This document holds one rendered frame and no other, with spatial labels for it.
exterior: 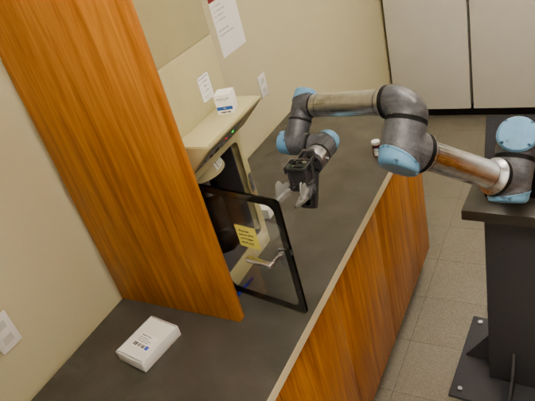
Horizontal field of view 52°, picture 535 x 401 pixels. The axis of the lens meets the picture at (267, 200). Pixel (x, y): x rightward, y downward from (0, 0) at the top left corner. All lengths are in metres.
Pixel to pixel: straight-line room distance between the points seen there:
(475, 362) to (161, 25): 1.98
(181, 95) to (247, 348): 0.75
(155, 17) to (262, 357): 0.96
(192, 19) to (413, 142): 0.70
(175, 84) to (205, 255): 0.48
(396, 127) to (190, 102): 0.57
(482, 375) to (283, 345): 1.26
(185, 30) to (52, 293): 0.90
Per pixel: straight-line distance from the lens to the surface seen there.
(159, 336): 1.75
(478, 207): 2.02
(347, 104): 1.67
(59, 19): 1.45
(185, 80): 1.58
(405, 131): 1.51
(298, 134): 1.77
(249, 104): 1.65
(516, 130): 1.81
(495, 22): 4.39
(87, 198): 1.76
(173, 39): 1.56
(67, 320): 1.92
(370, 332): 2.34
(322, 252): 1.90
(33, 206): 1.77
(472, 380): 2.67
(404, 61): 4.61
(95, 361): 1.85
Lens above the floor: 2.11
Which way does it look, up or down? 31 degrees down
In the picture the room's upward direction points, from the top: 16 degrees counter-clockwise
